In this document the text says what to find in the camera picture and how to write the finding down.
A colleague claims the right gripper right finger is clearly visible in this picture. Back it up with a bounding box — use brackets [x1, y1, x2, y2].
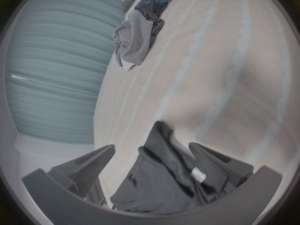
[189, 142, 255, 194]

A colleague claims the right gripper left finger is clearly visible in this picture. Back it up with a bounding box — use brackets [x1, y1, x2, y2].
[48, 144, 116, 198]

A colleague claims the black T-shirt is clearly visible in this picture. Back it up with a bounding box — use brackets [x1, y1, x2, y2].
[110, 120, 229, 215]

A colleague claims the bed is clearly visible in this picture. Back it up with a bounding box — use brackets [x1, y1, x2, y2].
[93, 0, 297, 214]

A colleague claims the pile of clothes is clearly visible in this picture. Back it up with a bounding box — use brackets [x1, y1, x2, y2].
[112, 0, 200, 73]

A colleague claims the blue-green curtain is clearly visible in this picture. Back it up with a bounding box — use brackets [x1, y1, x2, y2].
[5, 0, 126, 95]
[6, 75, 99, 145]

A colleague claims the white printed pillow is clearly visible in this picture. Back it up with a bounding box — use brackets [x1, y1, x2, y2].
[124, 0, 148, 22]

